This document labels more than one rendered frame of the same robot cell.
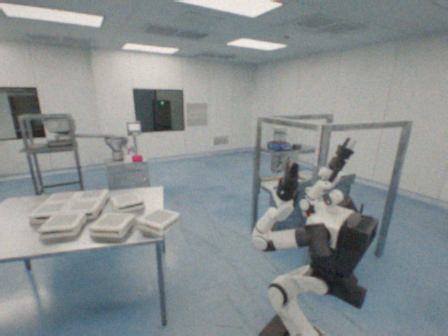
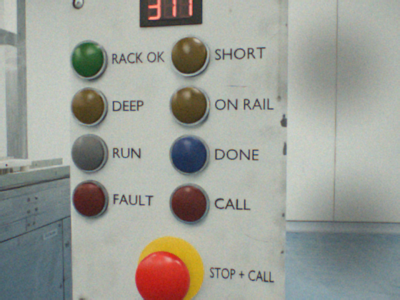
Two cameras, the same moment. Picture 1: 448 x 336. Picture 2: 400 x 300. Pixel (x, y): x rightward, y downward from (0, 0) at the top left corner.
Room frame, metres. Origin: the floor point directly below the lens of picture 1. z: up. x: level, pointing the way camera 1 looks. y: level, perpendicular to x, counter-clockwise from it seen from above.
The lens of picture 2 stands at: (1.68, -0.49, 0.96)
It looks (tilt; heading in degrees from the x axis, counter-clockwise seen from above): 3 degrees down; 307
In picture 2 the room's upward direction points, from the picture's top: straight up
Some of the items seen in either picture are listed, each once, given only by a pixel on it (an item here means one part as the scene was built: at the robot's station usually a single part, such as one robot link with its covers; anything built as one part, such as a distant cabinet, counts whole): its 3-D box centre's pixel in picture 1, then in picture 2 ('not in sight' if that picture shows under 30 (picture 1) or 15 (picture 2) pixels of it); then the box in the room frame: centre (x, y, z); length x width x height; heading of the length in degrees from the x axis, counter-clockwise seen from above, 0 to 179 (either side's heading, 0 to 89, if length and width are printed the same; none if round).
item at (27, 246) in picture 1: (73, 216); not in sight; (1.88, 1.31, 0.81); 1.50 x 1.10 x 0.04; 104
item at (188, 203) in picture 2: not in sight; (188, 203); (1.86, -0.72, 0.91); 0.03 x 0.01 x 0.03; 24
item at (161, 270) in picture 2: not in sight; (168, 273); (1.87, -0.72, 0.86); 0.04 x 0.04 x 0.04; 24
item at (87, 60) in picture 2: not in sight; (87, 59); (1.94, -0.69, 1.02); 0.03 x 0.01 x 0.03; 24
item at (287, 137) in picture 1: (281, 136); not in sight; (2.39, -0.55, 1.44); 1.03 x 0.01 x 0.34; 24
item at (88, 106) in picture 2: not in sight; (88, 106); (1.94, -0.69, 0.98); 0.03 x 0.01 x 0.03; 24
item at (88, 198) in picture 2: not in sight; (88, 199); (1.94, -0.69, 0.91); 0.03 x 0.01 x 0.03; 24
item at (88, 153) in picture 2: not in sight; (88, 153); (1.94, -0.69, 0.95); 0.03 x 0.01 x 0.03; 24
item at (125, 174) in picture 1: (128, 180); not in sight; (4.08, 1.74, 0.38); 0.63 x 0.57 x 0.76; 121
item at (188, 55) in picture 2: not in sight; (188, 55); (1.86, -0.72, 1.02); 0.03 x 0.01 x 0.03; 24
